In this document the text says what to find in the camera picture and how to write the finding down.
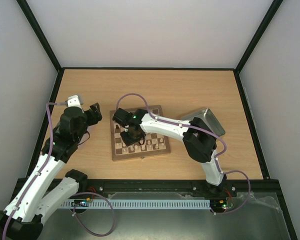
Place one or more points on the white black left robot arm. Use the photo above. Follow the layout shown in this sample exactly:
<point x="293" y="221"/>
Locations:
<point x="24" y="217"/>

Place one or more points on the wooden folding chess board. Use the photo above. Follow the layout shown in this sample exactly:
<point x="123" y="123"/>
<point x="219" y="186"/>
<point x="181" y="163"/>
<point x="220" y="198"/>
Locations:
<point x="155" y="143"/>

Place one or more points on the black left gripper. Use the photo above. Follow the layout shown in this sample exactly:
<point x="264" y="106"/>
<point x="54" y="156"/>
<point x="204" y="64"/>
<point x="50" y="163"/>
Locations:
<point x="94" y="114"/>

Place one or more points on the right metal tray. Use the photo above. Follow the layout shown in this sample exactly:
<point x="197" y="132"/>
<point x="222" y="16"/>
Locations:
<point x="208" y="118"/>

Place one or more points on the black cage frame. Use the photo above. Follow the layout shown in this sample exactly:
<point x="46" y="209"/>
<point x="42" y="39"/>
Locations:
<point x="271" y="12"/>

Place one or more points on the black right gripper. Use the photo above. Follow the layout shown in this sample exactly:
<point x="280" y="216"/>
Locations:
<point x="131" y="136"/>

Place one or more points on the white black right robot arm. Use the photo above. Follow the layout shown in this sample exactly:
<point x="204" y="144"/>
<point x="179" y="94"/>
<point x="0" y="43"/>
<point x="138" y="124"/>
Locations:
<point x="199" y="141"/>

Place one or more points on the light blue slotted cable duct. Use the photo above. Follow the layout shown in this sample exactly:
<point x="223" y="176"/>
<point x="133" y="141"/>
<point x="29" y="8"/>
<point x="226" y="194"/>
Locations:
<point x="140" y="204"/>

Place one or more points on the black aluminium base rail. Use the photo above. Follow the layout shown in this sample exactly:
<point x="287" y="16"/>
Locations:
<point x="196" y="188"/>

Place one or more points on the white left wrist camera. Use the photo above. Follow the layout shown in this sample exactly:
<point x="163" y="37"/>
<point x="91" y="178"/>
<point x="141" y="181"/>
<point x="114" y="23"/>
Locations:
<point x="75" y="101"/>

